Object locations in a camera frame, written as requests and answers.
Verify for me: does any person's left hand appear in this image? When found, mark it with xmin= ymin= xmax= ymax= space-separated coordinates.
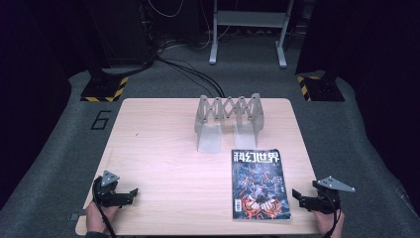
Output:
xmin=85 ymin=200 xmax=121 ymax=234

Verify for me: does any grey table edge bracket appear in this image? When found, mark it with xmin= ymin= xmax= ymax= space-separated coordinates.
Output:
xmin=68 ymin=211 xmax=87 ymax=222

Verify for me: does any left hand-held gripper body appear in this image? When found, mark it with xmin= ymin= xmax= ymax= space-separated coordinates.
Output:
xmin=91 ymin=170 xmax=131 ymax=209

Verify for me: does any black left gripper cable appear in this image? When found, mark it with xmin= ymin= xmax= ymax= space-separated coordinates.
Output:
xmin=91 ymin=177 xmax=117 ymax=238

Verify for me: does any dark illustrated magazine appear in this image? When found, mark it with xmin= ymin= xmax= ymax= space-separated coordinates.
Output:
xmin=230 ymin=148 xmax=292 ymax=222

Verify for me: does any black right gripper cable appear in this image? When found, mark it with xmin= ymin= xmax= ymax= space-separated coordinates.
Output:
xmin=321 ymin=189 xmax=343 ymax=238

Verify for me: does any white hanging cable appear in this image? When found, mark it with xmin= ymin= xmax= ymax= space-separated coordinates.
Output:
xmin=147 ymin=0 xmax=186 ymax=19

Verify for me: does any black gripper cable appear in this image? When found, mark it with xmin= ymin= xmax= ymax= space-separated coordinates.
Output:
xmin=91 ymin=177 xmax=117 ymax=238
xmin=321 ymin=189 xmax=343 ymax=238

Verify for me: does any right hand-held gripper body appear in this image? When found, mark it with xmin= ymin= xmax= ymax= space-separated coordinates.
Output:
xmin=306 ymin=176 xmax=357 ymax=215

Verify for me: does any person's right hand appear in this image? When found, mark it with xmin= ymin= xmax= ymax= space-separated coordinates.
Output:
xmin=311 ymin=209 xmax=347 ymax=238

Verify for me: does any grey expandable book rack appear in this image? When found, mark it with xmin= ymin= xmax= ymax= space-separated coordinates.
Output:
xmin=193 ymin=92 xmax=265 ymax=155

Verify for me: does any dark equipment cabinet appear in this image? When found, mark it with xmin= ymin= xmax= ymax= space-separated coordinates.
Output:
xmin=84 ymin=0 xmax=157 ymax=68

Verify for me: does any black floor cable bundle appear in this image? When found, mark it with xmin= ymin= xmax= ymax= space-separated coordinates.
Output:
xmin=154 ymin=54 xmax=226 ymax=99

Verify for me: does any black yellow striped stand base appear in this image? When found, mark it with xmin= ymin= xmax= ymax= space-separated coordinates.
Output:
xmin=296 ymin=73 xmax=346 ymax=103
xmin=79 ymin=74 xmax=130 ymax=103

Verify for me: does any white metal desk frame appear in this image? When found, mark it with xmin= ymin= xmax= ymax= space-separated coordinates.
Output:
xmin=208 ymin=0 xmax=295 ymax=69

